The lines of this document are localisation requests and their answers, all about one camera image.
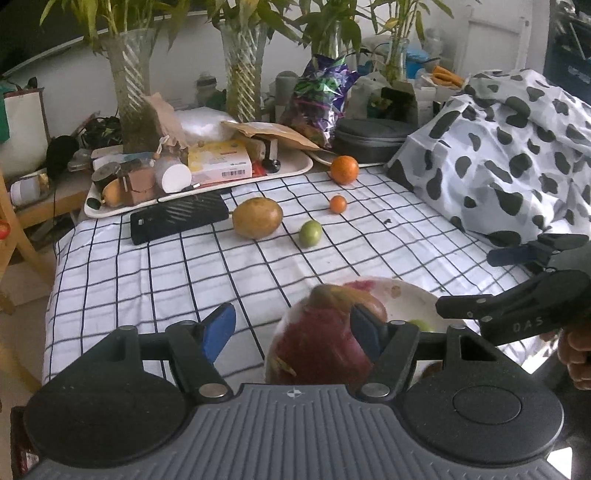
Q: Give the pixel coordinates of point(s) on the small glass vase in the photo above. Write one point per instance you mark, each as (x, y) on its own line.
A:
(398, 62)

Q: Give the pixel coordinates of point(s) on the black round object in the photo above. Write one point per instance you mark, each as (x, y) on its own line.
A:
(61, 154)

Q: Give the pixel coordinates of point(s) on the crumpled brown paper bag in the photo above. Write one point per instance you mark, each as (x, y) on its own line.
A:
(164, 122)

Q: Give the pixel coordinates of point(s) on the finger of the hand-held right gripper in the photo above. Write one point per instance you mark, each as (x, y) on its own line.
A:
(512, 254)
(466, 307)

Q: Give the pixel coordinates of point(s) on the yellow cardboard box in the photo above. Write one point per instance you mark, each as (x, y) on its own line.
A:
(220, 161)

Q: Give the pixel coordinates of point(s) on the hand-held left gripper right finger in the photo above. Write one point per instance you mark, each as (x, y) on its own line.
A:
(365, 328)

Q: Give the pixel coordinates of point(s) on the large orange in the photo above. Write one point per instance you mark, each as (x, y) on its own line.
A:
(344, 170)

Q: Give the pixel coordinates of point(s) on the white checkered bed sheet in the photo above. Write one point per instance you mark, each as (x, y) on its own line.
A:
(138, 286)

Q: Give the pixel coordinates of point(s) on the small yellow fruit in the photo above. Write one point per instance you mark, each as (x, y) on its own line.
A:
(112, 193)

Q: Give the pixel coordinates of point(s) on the purple foil bag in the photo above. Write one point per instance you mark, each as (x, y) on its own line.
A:
(318, 97)

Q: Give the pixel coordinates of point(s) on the green plum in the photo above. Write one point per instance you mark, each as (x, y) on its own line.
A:
(310, 233)
(422, 325)

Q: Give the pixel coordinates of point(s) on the yellow-brown mango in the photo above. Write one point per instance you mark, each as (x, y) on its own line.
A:
(257, 217)
(330, 296)

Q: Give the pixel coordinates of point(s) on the black ribbed box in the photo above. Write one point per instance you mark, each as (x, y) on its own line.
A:
(178, 220)

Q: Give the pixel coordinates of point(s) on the wooden chair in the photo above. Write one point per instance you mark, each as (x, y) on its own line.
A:
(18, 240)

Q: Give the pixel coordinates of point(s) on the cow print blanket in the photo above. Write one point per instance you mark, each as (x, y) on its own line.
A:
(494, 152)

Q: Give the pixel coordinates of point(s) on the round metal tin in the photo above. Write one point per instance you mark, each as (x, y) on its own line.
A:
(106, 173)

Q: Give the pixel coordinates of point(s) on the white cylinder speaker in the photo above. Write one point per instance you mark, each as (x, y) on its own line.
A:
(25, 191)

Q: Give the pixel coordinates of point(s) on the red dragon fruit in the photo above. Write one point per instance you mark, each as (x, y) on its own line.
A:
(318, 341)

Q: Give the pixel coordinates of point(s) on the grey zip case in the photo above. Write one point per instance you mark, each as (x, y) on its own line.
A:
(374, 138)

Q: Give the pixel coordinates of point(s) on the flat brown envelope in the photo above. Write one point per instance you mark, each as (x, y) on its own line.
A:
(268, 131)

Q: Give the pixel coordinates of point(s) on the person's right hand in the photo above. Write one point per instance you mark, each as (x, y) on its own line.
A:
(577, 360)

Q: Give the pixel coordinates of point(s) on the twisted glass vase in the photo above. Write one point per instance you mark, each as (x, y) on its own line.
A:
(244, 74)
(131, 92)

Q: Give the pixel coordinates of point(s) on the white cylindrical cup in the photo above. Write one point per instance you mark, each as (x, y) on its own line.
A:
(174, 177)

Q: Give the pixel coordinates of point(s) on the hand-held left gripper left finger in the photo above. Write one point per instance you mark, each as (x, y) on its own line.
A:
(219, 330)

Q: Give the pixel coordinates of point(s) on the small orange kumquat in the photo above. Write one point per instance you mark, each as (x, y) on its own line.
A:
(338, 204)

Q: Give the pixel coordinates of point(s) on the white plastic bag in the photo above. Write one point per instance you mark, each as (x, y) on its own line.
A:
(203, 121)

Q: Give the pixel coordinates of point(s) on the white serving tray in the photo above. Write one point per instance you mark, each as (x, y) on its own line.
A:
(286, 166)

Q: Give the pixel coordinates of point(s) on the white canvas bag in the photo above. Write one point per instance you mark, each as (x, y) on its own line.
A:
(25, 134)

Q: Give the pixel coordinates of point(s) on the white floral plate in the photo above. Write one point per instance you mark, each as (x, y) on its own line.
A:
(406, 300)

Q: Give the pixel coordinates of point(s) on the small brown box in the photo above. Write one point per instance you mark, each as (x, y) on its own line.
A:
(137, 185)

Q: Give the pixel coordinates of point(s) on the orange snack packet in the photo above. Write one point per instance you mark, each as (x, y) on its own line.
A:
(447, 76)

